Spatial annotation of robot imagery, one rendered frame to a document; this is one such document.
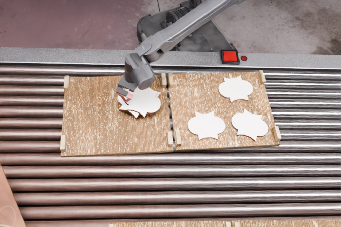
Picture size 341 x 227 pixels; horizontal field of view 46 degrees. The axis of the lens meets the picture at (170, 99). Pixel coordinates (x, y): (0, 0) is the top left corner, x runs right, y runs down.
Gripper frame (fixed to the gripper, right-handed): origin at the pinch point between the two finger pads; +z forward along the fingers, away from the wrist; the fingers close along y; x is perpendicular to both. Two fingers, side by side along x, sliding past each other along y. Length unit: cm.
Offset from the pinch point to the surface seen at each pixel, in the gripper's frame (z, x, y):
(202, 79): 7.2, -21.6, 23.4
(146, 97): 2.3, -5.7, 1.4
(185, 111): 7.5, -21.2, 5.8
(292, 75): 8, -56, 45
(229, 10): 98, -7, 168
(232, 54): 7, -29, 43
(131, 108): 2.5, -2.8, -5.7
